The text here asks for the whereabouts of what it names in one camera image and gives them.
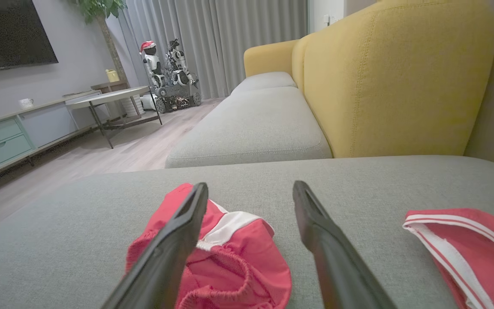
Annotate small grey sofa seat cushion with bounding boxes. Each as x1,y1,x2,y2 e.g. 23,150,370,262
230,71,298,97

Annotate large grey sofa chaise cushion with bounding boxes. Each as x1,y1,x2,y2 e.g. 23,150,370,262
0,155,494,309

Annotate white and black humanoid robot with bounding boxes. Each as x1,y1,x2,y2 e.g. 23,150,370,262
164,38,199,86

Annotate grey top metal leg table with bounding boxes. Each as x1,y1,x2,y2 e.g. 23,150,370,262
66,86,163,149

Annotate large yellow sofa backrest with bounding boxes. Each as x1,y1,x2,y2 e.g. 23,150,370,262
303,0,494,158

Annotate grey pleated curtain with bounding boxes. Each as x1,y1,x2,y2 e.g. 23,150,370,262
116,0,310,100

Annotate yellow sofa armrest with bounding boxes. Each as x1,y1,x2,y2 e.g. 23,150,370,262
243,39,300,78

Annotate black flat screen television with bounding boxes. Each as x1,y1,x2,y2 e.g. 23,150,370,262
0,0,59,73

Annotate long low media cabinet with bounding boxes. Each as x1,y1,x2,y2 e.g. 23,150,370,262
0,90,114,185

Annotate potted green tree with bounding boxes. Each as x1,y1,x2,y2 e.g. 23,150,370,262
68,0,128,82

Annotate wide grey sofa seat cushion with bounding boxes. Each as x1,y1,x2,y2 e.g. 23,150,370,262
165,87,333,169

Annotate brown wooden side table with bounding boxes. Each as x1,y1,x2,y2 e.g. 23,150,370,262
91,80,130,116

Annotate red jersey with white stripes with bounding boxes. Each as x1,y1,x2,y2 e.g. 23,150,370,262
402,209,494,309

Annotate red shorts with white trim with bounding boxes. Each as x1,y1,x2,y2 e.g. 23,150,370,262
125,183,292,309

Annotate white robot with santa hat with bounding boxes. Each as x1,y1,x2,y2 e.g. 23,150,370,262
139,40,166,89

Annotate white ribbed stool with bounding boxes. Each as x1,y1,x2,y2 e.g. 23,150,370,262
123,95,145,117

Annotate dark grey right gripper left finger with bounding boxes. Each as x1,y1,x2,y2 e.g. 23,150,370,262
102,182,209,309

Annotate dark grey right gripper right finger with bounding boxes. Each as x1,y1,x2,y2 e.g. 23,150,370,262
292,180,398,309

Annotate small white box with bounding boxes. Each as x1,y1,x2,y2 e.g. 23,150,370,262
140,94,158,111

